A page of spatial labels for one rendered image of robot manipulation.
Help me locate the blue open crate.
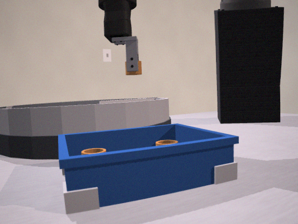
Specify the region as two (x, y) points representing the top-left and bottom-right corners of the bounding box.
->
(58, 124), (239, 214)

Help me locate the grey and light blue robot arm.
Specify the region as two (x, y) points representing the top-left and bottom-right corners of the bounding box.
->
(220, 0), (271, 10)

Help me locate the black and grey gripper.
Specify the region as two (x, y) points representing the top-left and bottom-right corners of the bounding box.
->
(98, 0), (139, 72)

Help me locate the grey round turning table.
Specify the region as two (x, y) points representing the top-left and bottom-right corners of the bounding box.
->
(0, 97), (171, 160)

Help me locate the bronze bushing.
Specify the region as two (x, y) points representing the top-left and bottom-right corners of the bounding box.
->
(156, 140), (178, 146)
(81, 148), (106, 155)
(125, 61), (142, 75)

